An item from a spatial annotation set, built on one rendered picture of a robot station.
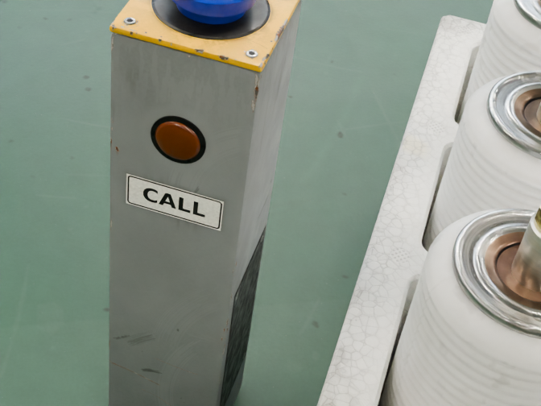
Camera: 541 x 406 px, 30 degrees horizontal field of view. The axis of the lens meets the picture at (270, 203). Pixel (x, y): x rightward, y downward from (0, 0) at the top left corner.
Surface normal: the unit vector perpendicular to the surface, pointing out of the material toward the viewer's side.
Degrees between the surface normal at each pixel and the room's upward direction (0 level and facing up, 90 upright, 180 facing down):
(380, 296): 0
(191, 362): 90
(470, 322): 42
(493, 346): 57
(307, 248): 0
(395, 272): 0
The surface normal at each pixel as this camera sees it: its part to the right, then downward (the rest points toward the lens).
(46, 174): 0.11, -0.72
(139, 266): -0.29, 0.64
